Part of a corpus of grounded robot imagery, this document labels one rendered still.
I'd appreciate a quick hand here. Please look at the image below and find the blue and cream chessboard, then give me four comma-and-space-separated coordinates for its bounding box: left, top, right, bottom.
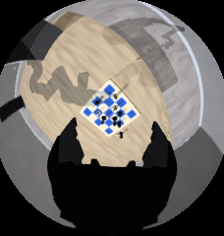
80, 80, 140, 137

